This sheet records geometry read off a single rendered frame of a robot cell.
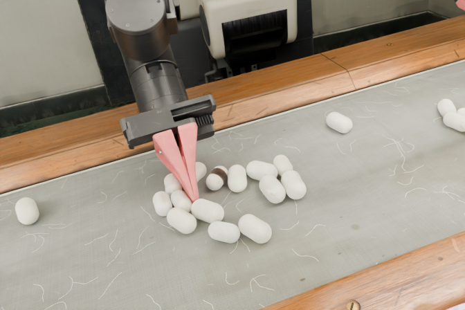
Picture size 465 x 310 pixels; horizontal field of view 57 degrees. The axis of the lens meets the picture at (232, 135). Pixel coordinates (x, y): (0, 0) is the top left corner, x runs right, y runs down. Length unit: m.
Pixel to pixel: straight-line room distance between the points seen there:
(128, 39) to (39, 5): 2.09
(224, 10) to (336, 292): 0.79
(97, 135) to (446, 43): 0.55
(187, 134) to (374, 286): 0.23
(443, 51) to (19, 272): 0.65
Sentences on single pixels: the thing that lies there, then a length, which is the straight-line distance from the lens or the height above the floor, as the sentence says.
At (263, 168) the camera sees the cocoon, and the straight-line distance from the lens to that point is 0.47.
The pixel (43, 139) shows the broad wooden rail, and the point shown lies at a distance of 0.64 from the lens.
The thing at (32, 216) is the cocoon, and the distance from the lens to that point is 0.52.
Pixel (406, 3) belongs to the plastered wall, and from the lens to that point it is 3.03.
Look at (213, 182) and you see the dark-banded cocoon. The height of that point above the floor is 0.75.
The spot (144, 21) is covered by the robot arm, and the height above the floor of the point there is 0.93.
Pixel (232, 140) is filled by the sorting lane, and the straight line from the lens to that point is 0.56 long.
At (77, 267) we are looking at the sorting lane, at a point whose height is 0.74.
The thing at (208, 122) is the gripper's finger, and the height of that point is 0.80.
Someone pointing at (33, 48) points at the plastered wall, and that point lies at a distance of 2.59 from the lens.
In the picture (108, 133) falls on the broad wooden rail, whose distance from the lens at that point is 0.60.
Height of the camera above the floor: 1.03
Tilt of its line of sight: 31 degrees down
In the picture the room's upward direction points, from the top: 10 degrees counter-clockwise
